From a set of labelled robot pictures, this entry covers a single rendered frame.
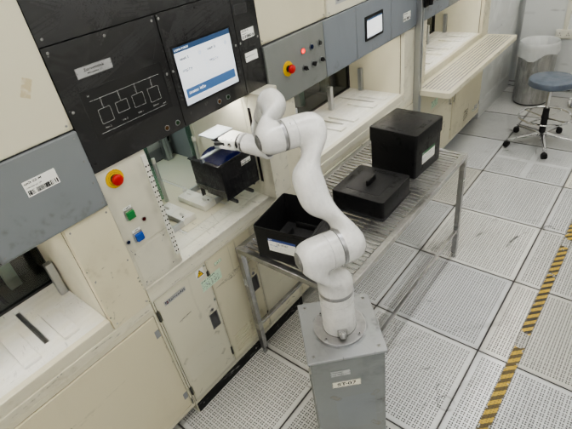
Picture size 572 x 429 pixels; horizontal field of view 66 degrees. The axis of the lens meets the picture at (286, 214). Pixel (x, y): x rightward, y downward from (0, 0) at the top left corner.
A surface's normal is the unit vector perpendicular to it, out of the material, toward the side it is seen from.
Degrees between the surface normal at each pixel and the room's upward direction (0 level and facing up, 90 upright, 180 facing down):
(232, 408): 0
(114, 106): 90
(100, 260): 90
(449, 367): 0
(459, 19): 90
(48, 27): 90
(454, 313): 0
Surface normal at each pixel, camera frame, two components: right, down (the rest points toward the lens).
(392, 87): -0.62, 0.51
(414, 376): -0.14, -0.81
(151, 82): 0.77, 0.27
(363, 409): 0.11, 0.55
